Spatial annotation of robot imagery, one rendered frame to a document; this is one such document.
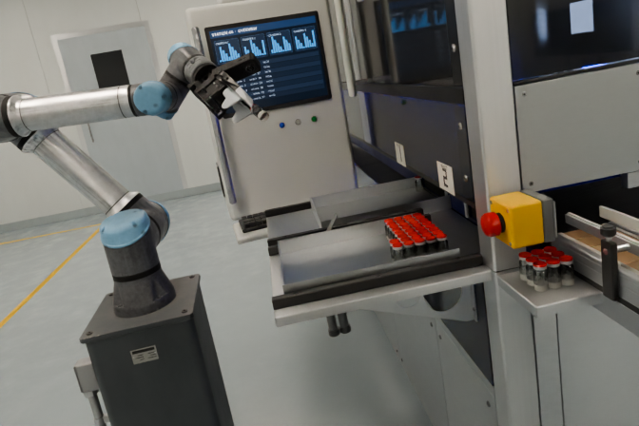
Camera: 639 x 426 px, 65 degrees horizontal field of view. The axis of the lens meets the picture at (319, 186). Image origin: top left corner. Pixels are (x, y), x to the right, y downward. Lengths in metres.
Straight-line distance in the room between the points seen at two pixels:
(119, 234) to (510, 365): 0.89
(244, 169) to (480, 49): 1.14
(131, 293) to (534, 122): 0.96
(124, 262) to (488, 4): 0.95
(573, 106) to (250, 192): 1.20
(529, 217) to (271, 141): 1.16
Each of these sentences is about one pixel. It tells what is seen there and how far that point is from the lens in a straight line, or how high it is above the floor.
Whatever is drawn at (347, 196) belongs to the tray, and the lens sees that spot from 1.53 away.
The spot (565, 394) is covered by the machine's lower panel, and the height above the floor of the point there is 0.60.
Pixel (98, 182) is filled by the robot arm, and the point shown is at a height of 1.10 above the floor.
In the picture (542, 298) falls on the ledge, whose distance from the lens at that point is 0.88.
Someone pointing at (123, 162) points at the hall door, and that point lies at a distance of 6.64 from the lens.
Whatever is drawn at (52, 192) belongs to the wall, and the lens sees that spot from 6.97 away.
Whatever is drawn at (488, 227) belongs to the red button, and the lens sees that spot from 0.85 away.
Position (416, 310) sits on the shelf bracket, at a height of 0.78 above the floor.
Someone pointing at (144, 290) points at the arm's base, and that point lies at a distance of 1.30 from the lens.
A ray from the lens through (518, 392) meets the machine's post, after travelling 1.10.
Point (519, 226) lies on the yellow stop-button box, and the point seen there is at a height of 1.00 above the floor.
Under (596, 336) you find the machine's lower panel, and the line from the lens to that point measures 1.13.
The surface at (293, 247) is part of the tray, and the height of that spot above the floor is 0.89.
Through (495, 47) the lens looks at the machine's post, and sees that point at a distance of 0.89.
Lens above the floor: 1.29
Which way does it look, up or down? 13 degrees down
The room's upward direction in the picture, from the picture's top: 10 degrees counter-clockwise
